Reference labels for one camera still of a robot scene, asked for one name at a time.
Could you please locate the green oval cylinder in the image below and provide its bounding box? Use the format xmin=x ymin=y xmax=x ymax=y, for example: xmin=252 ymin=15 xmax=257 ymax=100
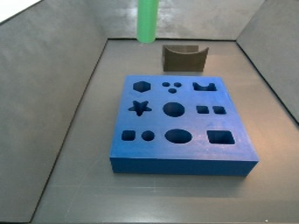
xmin=136 ymin=0 xmax=158 ymax=43

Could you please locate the black curved fixture cradle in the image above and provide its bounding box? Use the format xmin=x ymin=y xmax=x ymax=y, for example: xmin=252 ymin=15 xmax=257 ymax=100
xmin=162 ymin=45 xmax=209 ymax=72

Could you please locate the blue foam shape-hole block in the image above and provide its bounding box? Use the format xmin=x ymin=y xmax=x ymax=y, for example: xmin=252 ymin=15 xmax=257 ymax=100
xmin=109 ymin=75 xmax=258 ymax=176

